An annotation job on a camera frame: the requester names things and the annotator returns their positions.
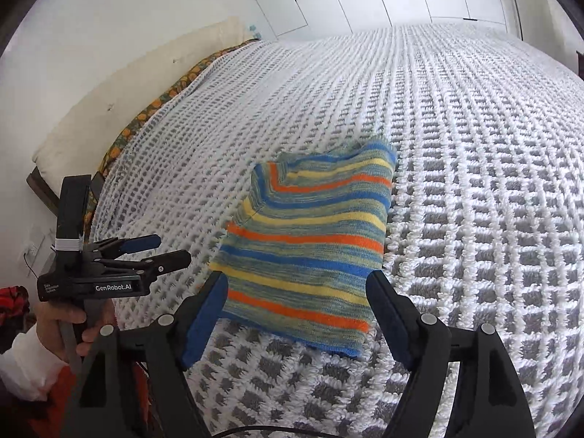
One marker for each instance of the cream headboard cushion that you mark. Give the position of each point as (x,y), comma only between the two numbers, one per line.
(114,91)

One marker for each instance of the white grey checkered blanket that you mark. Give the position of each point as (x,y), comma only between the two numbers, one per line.
(456,146)

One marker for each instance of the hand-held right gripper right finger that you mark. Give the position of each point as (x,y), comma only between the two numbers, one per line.
(388,319)

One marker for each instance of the dark wooden bed frame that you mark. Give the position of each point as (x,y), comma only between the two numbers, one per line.
(41,189)

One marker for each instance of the striped knit sweater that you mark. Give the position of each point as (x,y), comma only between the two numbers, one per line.
(310,246)

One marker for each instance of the green orange-print bed sheet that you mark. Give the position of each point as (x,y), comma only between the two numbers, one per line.
(137,123)

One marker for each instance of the person's left hand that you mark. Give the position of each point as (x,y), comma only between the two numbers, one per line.
(48,321)

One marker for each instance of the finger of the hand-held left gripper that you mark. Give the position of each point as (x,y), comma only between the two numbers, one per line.
(169,260)
(141,242)

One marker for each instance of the white wall socket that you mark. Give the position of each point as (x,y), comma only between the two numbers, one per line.
(30,251)

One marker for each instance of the red black patterned cloth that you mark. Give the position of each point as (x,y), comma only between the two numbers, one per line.
(13,303)

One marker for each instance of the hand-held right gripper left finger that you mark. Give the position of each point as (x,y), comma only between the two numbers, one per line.
(205,319)

